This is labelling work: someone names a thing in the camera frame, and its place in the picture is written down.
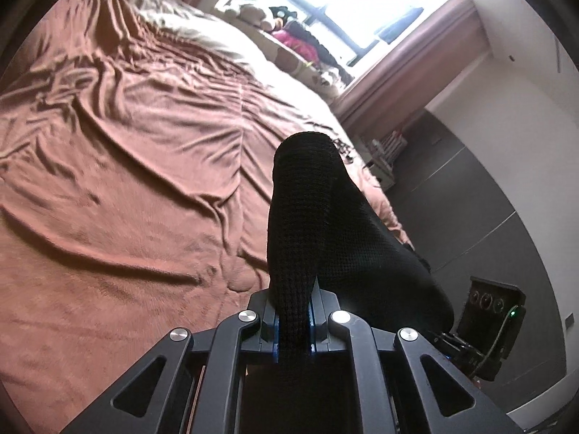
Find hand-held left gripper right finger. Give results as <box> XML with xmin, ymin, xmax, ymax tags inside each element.
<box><xmin>310</xmin><ymin>287</ymin><xmax>528</xmax><ymax>434</ymax></box>

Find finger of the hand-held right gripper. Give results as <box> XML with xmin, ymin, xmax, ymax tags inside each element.
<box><xmin>427</xmin><ymin>330</ymin><xmax>476</xmax><ymax>365</ymax></box>

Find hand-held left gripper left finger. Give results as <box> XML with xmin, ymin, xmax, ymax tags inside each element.
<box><xmin>59</xmin><ymin>292</ymin><xmax>281</xmax><ymax>434</ymax></box>

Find black pants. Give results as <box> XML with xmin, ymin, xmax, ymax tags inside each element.
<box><xmin>267</xmin><ymin>131</ymin><xmax>455</xmax><ymax>371</ymax></box>

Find white nightstand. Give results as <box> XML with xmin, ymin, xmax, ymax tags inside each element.
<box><xmin>362</xmin><ymin>131</ymin><xmax>408</xmax><ymax>186</ymax></box>

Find books on nightstand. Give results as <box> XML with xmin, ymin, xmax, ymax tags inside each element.
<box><xmin>380</xmin><ymin>129</ymin><xmax>408</xmax><ymax>154</ymax></box>

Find patterned window seat cushion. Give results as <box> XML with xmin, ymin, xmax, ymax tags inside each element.
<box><xmin>271</xmin><ymin>41</ymin><xmax>349</xmax><ymax>100</ymax></box>

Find pink plush toy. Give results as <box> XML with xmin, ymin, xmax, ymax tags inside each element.
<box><xmin>271</xmin><ymin>27</ymin><xmax>317</xmax><ymax>59</ymax></box>

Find beige blanket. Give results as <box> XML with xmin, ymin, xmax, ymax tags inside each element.
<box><xmin>122</xmin><ymin>0</ymin><xmax>345</xmax><ymax>118</ymax></box>

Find black cat plush toy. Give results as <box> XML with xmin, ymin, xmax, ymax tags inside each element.
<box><xmin>267</xmin><ymin>5</ymin><xmax>297</xmax><ymax>28</ymax></box>

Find brown and white plush toy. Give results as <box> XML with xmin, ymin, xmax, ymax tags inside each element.
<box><xmin>224</xmin><ymin>2</ymin><xmax>274</xmax><ymax>32</ymax></box>

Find window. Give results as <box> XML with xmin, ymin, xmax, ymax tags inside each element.
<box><xmin>235</xmin><ymin>0</ymin><xmax>453</xmax><ymax>66</ymax></box>

